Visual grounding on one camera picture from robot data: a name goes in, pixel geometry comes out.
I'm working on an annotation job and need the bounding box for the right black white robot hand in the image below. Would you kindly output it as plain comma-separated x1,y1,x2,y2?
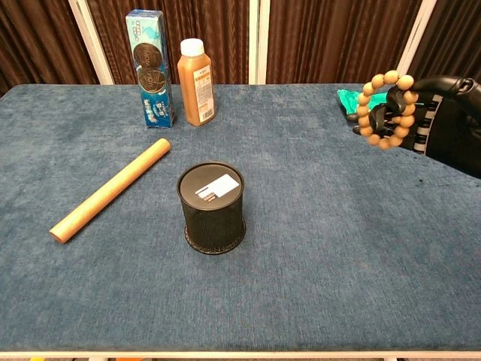
346,76,481,177

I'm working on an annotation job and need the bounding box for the wooden bead bracelet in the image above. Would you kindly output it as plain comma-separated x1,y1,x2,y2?
355,70,419,150

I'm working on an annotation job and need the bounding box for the dark brown curtain panel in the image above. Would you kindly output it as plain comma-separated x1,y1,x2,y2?
0,0,99,97
85,0,251,86
404,0,481,88
265,0,424,86

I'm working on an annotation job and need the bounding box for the green wet wipes pack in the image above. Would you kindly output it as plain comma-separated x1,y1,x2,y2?
337,89,391,116

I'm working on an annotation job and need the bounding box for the blue table cloth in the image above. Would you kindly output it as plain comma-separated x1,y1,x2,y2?
0,83,481,353

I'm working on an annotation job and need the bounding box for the black mesh pen holder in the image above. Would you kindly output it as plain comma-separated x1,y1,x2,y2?
176,161,247,256

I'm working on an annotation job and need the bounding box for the brown juice bottle white cap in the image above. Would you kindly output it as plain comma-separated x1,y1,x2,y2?
177,38,217,127

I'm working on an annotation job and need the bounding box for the blue cookie box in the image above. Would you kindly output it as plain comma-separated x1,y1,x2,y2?
125,9,177,129

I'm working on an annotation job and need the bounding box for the wooden rolling rod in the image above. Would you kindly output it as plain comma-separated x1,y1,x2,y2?
49,138,172,244

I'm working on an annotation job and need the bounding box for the white partition post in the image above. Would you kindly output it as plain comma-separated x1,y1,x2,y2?
248,0,271,86
68,0,115,86
391,0,439,86

